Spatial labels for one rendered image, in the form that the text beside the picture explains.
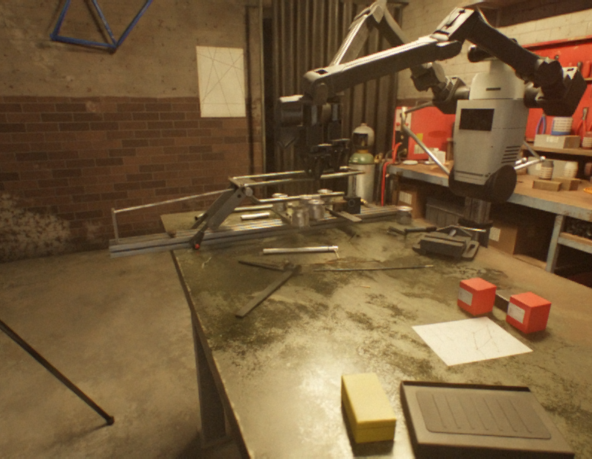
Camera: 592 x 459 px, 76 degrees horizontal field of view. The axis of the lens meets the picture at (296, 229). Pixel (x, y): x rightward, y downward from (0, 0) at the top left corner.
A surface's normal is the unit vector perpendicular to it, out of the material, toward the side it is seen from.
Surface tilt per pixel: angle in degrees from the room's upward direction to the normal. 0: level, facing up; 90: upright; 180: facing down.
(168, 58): 90
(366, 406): 0
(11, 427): 0
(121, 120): 90
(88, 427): 0
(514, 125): 90
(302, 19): 91
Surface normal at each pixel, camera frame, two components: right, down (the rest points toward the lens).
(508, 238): -0.93, 0.11
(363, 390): 0.00, -0.95
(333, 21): -0.37, 0.28
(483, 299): 0.37, 0.29
